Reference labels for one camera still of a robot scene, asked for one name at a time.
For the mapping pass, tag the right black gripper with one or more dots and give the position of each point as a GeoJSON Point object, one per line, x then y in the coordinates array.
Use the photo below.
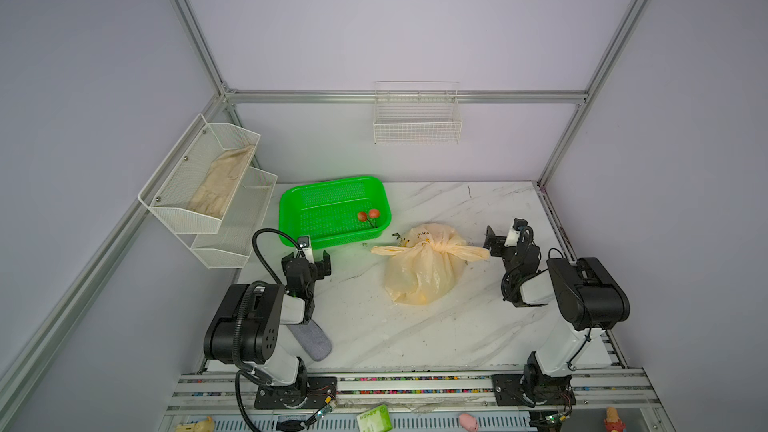
{"type": "Point", "coordinates": [504, 241]}

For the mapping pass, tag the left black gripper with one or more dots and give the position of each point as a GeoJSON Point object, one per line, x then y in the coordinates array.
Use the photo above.
{"type": "Point", "coordinates": [305, 261]}

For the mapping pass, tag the green plastic basket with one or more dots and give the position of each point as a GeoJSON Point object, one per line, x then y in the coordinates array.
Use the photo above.
{"type": "Point", "coordinates": [327, 211]}

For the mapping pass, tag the cream banana print plastic bag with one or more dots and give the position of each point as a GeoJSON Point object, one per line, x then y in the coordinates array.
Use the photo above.
{"type": "Point", "coordinates": [427, 263]}

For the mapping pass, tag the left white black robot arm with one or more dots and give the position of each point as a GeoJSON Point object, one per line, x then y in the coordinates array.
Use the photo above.
{"type": "Point", "coordinates": [245, 329]}

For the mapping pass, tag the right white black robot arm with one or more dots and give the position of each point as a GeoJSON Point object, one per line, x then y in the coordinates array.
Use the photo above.
{"type": "Point", "coordinates": [588, 299]}

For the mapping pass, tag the grey oval sponge pad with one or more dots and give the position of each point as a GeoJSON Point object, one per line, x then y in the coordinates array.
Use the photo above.
{"type": "Point", "coordinates": [312, 339]}

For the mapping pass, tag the beige cloth in shelf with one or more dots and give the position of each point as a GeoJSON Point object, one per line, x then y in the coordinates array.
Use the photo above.
{"type": "Point", "coordinates": [220, 183]}

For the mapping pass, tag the green small box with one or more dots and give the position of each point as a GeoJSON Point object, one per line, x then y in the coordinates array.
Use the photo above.
{"type": "Point", "coordinates": [376, 419]}

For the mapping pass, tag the pink small toy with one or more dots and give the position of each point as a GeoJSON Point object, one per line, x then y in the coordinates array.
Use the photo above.
{"type": "Point", "coordinates": [468, 422]}

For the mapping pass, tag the beige toy at front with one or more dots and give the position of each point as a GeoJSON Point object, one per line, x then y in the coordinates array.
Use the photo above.
{"type": "Point", "coordinates": [206, 425]}

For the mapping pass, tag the red yellow figurine toy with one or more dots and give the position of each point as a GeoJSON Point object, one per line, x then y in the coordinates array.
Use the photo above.
{"type": "Point", "coordinates": [612, 421]}

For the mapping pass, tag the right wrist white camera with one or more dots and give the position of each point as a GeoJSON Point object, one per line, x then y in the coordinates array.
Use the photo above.
{"type": "Point", "coordinates": [512, 237]}

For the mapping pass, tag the wrist white camera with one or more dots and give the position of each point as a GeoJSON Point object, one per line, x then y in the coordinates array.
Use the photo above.
{"type": "Point", "coordinates": [305, 247]}
{"type": "Point", "coordinates": [512, 237]}

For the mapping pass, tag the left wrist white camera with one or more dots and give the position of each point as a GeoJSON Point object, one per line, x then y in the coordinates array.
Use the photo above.
{"type": "Point", "coordinates": [305, 247]}

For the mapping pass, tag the lower white mesh wall shelf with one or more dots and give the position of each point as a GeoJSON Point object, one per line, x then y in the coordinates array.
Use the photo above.
{"type": "Point", "coordinates": [230, 247]}

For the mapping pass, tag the white mesh wall shelf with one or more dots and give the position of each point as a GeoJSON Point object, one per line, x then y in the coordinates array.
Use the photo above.
{"type": "Point", "coordinates": [171, 194]}
{"type": "Point", "coordinates": [230, 247]}

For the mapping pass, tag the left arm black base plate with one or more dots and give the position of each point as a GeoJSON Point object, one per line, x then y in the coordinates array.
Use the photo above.
{"type": "Point", "coordinates": [312, 393]}

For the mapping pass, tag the upper white mesh wall shelf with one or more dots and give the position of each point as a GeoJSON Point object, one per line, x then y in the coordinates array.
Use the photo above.
{"type": "Point", "coordinates": [171, 194]}

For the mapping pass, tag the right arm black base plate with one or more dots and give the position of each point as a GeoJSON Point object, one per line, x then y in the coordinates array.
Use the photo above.
{"type": "Point", "coordinates": [535, 391]}

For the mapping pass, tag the white wire wall basket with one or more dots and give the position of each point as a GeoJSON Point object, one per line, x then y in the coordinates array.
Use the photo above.
{"type": "Point", "coordinates": [416, 112]}

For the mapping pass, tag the aluminium front rail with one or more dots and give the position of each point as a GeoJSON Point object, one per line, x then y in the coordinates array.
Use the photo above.
{"type": "Point", "coordinates": [429, 401]}

